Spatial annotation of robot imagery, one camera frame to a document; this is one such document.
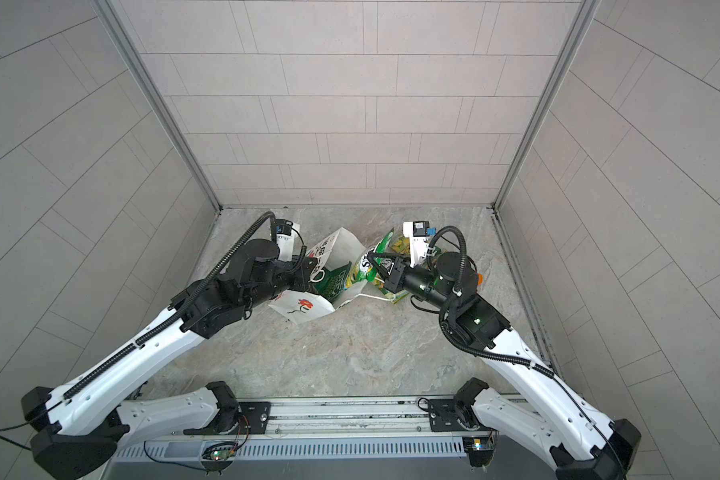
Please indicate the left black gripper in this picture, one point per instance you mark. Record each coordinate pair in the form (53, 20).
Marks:
(302, 272)

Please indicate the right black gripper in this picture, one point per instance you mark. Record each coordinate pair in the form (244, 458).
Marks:
(401, 272)

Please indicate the dark green crisps bag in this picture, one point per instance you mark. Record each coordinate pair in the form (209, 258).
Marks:
(329, 284)

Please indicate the white floral paper bag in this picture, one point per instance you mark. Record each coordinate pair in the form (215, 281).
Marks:
(337, 249)

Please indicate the green Fox's candy pack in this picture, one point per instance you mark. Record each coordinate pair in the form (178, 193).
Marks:
(400, 245)

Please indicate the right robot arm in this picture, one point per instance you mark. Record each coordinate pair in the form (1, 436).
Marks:
(472, 325)

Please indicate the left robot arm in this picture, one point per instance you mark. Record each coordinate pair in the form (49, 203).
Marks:
(80, 425)

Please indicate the left circuit board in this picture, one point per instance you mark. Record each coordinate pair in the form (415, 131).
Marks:
(218, 457)

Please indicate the circuit board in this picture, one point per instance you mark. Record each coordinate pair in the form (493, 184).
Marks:
(218, 457)
(479, 450)

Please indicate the right circuit board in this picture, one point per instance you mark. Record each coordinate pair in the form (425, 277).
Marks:
(479, 450)

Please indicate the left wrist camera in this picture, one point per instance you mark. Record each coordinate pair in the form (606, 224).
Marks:
(286, 236)

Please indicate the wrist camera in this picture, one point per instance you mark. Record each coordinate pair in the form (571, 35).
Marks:
(418, 234)
(286, 236)

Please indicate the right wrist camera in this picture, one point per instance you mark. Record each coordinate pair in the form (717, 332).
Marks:
(418, 234)

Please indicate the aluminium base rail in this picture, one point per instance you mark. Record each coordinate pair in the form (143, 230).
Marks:
(348, 415)

